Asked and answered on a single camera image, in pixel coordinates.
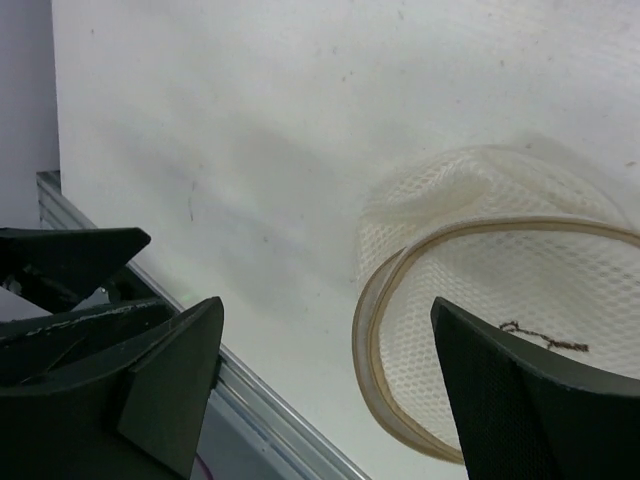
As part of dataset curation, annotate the white mesh laundry bag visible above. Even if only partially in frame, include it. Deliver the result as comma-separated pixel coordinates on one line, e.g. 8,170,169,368
352,146,639,463

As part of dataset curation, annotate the aluminium mounting rail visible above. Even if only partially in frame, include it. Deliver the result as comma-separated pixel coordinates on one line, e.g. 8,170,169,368
35,170,374,480

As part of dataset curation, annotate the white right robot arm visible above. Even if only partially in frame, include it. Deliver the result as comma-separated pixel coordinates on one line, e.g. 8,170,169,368
1,217,639,479

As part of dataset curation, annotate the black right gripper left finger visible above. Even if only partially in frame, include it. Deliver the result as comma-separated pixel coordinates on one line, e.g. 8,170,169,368
1,297,224,479

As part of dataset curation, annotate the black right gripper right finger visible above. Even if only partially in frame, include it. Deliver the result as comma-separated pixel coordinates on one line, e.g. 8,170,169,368
431,297,639,480

